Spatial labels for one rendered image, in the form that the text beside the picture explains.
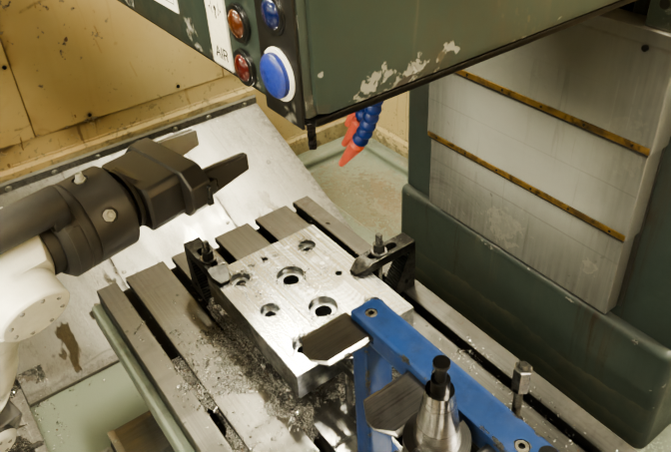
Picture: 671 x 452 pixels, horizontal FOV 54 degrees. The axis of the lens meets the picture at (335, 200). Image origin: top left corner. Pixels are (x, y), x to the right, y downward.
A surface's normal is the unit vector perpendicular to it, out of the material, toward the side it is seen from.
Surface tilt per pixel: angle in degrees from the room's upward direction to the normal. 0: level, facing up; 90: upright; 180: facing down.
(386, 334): 0
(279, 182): 24
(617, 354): 90
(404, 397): 0
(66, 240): 72
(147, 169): 0
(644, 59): 90
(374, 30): 90
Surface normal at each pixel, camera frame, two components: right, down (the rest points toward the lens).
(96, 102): 0.59, 0.44
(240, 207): 0.19, -0.56
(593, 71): -0.80, 0.37
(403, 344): -0.05, -0.81
